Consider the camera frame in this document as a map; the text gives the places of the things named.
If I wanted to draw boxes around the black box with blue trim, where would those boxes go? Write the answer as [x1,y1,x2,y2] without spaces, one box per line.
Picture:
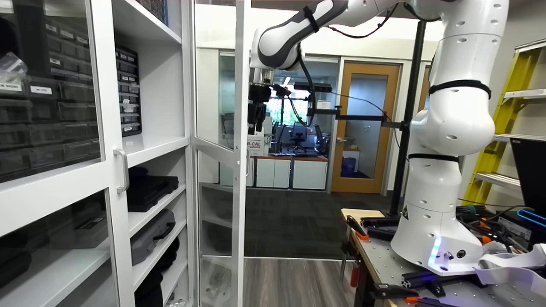
[514,206,546,232]

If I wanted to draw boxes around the black drawer organizer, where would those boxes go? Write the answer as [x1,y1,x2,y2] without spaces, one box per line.
[115,44,144,140]
[135,0,171,25]
[0,14,103,184]

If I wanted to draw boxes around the white low cabinets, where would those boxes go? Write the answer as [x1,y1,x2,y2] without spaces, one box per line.
[246,152,331,193]

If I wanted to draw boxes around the yellow ladder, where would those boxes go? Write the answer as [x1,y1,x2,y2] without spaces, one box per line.
[461,41,546,208]

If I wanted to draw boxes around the white storage cabinet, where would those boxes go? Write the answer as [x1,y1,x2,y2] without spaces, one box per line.
[0,0,196,307]

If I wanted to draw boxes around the glass window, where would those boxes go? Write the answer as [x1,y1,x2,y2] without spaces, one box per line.
[272,83,312,126]

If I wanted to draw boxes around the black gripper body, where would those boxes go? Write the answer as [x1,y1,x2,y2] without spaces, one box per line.
[248,83,273,116]

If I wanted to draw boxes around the black stereo camera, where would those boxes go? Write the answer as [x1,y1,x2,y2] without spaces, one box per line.
[292,82,335,95]

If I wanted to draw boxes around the orange and black clamp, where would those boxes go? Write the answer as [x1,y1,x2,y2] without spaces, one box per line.
[345,213,372,244]

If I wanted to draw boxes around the black bag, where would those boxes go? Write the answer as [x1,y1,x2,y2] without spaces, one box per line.
[133,268,167,307]

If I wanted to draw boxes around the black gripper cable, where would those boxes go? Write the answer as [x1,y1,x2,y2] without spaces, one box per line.
[282,43,319,143]

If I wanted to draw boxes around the orange and black tools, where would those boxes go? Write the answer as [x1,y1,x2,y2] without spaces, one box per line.
[454,203,502,247]

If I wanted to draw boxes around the silver door handle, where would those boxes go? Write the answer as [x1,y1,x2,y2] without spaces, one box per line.
[111,148,132,198]

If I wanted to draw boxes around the black camera stand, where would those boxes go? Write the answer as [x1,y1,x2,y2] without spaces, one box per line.
[335,19,428,218]

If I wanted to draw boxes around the wooden door with glass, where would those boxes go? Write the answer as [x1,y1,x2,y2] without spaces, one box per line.
[331,58,403,196]

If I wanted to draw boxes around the blue machine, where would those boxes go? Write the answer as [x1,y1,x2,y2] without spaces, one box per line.
[272,121,330,157]

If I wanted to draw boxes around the dark bag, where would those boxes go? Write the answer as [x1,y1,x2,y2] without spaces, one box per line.
[152,237,183,276]

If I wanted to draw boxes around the white plastic tray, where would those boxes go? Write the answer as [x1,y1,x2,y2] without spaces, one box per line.
[471,266,546,303]

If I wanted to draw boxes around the black hard case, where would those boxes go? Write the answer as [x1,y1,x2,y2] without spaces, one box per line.
[126,165,181,213]

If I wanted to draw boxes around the clear plastic bag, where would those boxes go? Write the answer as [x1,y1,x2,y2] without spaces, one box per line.
[0,51,29,83]

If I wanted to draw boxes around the black bar clamp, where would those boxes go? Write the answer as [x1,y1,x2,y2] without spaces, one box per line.
[399,269,451,298]
[376,281,434,307]
[360,215,401,242]

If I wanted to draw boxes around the blue bin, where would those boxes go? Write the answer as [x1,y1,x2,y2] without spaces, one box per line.
[340,148,362,179]

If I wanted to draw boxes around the wrist mounted camera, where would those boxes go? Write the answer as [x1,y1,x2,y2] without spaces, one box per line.
[272,83,294,99]

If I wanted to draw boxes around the white cardboard boxes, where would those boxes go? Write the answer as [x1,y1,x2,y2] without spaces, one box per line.
[249,133,273,157]

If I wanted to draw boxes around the dark storage case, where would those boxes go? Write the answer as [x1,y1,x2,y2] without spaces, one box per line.
[0,244,34,288]
[41,194,111,252]

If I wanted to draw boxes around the black electronics box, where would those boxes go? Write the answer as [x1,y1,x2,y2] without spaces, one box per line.
[493,213,539,252]

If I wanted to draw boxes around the white glass cabinet door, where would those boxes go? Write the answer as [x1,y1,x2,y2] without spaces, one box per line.
[0,0,135,307]
[188,0,253,307]

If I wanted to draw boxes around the grey soft bag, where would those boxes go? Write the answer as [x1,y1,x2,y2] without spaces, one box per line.
[130,208,178,266]

